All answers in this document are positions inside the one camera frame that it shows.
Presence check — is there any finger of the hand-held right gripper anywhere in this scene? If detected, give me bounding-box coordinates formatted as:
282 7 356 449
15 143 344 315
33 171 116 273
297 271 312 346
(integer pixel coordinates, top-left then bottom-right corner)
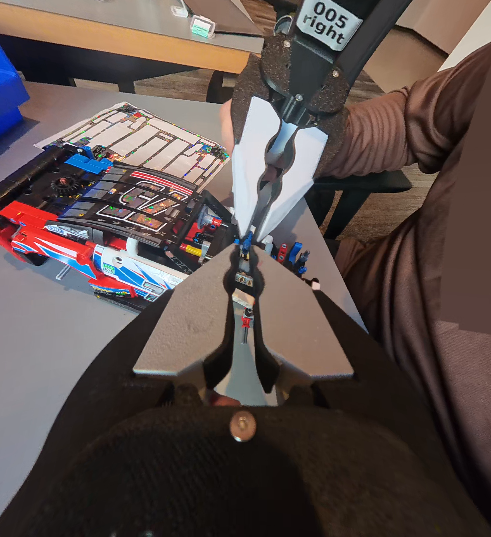
231 96 282 235
256 127 329 243

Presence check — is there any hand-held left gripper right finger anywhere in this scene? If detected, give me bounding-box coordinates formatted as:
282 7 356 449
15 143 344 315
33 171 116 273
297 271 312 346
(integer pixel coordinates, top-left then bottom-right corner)
249 247 356 394

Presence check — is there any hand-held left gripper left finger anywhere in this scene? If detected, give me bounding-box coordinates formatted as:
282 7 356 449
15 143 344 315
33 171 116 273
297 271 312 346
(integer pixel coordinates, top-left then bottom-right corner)
133 244 239 393

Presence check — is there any toy brick race car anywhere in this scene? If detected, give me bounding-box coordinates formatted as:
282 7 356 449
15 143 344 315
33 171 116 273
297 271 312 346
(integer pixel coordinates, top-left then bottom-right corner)
0 142 322 347

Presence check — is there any person's right forearm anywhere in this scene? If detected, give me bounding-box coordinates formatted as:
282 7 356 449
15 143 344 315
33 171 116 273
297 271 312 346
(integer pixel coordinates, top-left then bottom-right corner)
319 40 491 179

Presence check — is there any grey desk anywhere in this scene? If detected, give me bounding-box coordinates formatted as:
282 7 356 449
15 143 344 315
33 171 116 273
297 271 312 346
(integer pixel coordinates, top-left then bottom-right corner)
0 82 367 525

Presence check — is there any person's right hand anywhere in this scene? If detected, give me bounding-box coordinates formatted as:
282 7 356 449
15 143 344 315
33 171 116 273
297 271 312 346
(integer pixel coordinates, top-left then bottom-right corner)
220 100 234 147

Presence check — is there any black office chair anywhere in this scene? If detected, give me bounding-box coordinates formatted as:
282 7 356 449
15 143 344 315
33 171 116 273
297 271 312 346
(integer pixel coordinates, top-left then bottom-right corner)
308 168 412 241

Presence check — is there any holographic sticker sheet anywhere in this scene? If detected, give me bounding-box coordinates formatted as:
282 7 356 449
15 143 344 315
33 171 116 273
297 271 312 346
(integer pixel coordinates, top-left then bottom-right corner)
34 102 231 191

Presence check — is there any small white green box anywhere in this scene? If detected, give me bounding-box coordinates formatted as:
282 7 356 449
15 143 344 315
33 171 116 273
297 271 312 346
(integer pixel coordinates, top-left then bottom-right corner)
190 15 217 39

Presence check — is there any person's brown jacket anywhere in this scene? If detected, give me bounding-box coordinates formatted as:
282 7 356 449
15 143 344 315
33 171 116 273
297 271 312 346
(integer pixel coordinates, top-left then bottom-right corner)
333 38 491 517

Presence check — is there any wood edged grey table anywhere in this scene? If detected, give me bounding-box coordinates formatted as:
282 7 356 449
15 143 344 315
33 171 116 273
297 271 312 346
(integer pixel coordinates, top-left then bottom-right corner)
0 0 267 74

